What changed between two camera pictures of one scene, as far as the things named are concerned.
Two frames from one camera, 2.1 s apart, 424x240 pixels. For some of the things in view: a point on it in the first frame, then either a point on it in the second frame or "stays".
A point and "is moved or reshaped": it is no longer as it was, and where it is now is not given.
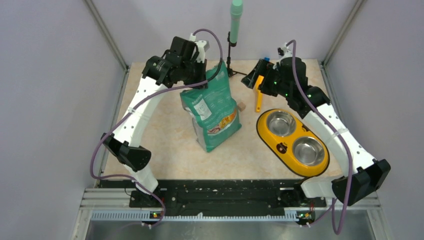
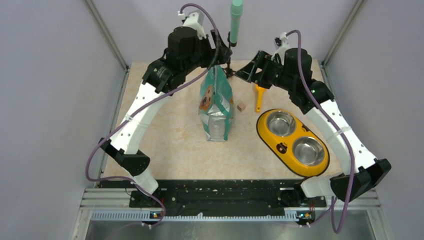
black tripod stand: [231, 72] stays
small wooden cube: [241, 106] stays
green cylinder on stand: [236, 10] stays
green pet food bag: [213, 110] is moved or reshaped
